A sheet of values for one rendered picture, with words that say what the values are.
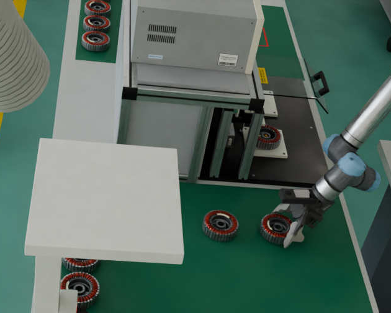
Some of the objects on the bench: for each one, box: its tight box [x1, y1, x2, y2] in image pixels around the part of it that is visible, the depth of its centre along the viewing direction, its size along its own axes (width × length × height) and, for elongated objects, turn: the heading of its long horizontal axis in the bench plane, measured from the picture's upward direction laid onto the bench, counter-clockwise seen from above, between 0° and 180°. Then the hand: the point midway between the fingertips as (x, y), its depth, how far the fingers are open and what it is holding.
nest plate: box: [242, 127, 288, 158], centre depth 280 cm, size 15×15×1 cm
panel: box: [197, 107, 214, 177], centre depth 276 cm, size 1×66×30 cm, turn 173°
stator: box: [259, 213, 293, 245], centre depth 248 cm, size 11×11×4 cm
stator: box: [202, 210, 239, 242], centre depth 245 cm, size 11×11×4 cm
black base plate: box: [198, 96, 329, 188], centre depth 290 cm, size 47×64×2 cm
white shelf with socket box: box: [25, 138, 184, 313], centre depth 199 cm, size 35×37×46 cm
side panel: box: [116, 97, 212, 183], centre depth 250 cm, size 28×3×32 cm, turn 83°
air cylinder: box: [217, 122, 235, 147], centre depth 276 cm, size 5×8×6 cm
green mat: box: [61, 182, 374, 313], centre depth 238 cm, size 94×61×1 cm, turn 83°
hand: (275, 230), depth 248 cm, fingers open, 14 cm apart
